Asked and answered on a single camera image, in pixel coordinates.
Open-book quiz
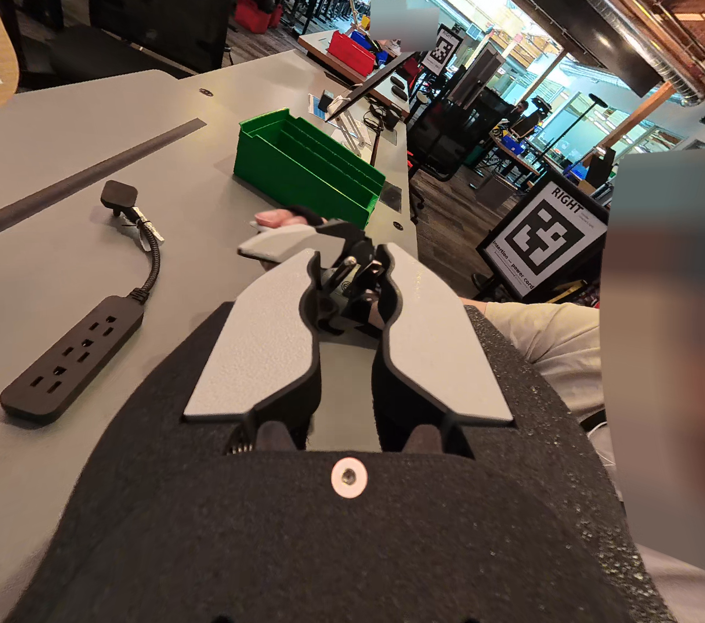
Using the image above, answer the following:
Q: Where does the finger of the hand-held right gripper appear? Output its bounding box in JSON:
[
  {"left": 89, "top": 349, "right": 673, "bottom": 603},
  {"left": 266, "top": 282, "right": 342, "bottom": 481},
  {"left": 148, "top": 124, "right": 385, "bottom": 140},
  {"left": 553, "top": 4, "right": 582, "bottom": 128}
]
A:
[{"left": 237, "top": 222, "right": 319, "bottom": 272}]

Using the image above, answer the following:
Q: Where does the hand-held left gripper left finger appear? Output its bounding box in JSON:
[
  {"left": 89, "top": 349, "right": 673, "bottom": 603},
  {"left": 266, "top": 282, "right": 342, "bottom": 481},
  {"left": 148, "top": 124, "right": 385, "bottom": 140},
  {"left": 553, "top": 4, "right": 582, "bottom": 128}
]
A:
[{"left": 182, "top": 247, "right": 323, "bottom": 435}]

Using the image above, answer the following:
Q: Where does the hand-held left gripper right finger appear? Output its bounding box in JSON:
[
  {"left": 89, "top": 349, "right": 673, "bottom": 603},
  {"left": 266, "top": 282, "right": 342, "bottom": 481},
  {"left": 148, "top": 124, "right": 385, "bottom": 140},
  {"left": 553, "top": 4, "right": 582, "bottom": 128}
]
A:
[{"left": 373, "top": 241, "right": 515, "bottom": 435}]

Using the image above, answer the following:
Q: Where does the black braided power cord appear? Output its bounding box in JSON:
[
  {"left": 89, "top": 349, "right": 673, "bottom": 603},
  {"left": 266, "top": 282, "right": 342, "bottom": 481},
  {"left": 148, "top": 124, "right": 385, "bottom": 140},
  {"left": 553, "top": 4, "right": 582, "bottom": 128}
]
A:
[{"left": 122, "top": 213, "right": 166, "bottom": 304}]

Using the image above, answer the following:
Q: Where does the black power plug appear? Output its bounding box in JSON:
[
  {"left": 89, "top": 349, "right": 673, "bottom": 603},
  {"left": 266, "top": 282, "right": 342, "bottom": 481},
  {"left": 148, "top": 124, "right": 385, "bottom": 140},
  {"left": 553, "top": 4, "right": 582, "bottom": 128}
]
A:
[{"left": 100, "top": 180, "right": 145, "bottom": 221}]

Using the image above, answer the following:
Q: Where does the black power strip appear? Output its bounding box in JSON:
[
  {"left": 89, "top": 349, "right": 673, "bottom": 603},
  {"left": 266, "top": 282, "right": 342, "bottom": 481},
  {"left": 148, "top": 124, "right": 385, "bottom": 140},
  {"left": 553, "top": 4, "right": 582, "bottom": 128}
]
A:
[{"left": 0, "top": 294, "right": 145, "bottom": 424}]

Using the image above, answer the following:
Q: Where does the person's right hand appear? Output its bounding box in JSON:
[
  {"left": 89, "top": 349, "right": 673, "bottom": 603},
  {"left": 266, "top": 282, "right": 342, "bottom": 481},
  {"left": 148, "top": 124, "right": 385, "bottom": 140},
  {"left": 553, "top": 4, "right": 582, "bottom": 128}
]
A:
[{"left": 254, "top": 208, "right": 303, "bottom": 229}]

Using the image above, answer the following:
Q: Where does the green plastic bin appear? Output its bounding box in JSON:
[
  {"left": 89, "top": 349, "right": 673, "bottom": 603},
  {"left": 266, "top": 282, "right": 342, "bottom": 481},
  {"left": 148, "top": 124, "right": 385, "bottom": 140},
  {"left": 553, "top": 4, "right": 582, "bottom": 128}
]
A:
[{"left": 234, "top": 108, "right": 386, "bottom": 231}]

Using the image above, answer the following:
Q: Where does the thin black slanted panel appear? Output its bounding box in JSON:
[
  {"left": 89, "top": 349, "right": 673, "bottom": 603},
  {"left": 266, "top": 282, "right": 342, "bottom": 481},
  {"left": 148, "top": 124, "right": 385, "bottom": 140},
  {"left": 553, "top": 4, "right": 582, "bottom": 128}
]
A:
[{"left": 325, "top": 52, "right": 417, "bottom": 124}]

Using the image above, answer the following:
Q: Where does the red plastic bin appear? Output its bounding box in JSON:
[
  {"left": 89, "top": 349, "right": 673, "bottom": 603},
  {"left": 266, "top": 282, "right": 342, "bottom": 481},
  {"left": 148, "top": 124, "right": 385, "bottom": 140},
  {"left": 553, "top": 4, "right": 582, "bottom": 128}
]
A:
[{"left": 328, "top": 31, "right": 377, "bottom": 77}]

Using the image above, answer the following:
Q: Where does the wooden edged table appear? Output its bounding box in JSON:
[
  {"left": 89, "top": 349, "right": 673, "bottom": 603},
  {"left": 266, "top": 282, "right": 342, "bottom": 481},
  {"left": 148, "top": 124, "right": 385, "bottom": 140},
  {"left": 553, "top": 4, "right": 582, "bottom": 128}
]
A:
[{"left": 297, "top": 27, "right": 412, "bottom": 105}]

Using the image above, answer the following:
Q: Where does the black and white tag board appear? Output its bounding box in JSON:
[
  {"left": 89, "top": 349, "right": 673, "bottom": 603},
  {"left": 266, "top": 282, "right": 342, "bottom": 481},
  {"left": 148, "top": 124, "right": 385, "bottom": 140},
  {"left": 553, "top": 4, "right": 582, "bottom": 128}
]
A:
[{"left": 421, "top": 24, "right": 464, "bottom": 80}]

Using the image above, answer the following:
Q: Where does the red plastic crate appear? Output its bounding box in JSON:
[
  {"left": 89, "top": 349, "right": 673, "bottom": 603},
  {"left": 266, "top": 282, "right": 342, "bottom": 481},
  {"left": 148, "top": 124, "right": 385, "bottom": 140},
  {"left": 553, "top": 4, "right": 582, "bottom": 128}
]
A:
[{"left": 234, "top": 0, "right": 283, "bottom": 35}]

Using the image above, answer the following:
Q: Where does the black pole stand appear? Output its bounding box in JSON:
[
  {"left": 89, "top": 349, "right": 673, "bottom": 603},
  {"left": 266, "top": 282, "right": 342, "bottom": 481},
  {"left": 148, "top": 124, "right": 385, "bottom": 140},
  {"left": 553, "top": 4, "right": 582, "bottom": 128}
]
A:
[{"left": 541, "top": 93, "right": 603, "bottom": 164}]

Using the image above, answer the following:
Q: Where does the silver spiral ventilation duct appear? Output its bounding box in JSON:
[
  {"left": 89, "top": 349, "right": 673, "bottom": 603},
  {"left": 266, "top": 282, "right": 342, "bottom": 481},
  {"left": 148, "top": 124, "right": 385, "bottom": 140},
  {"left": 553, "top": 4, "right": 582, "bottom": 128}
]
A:
[{"left": 504, "top": 0, "right": 705, "bottom": 107}]

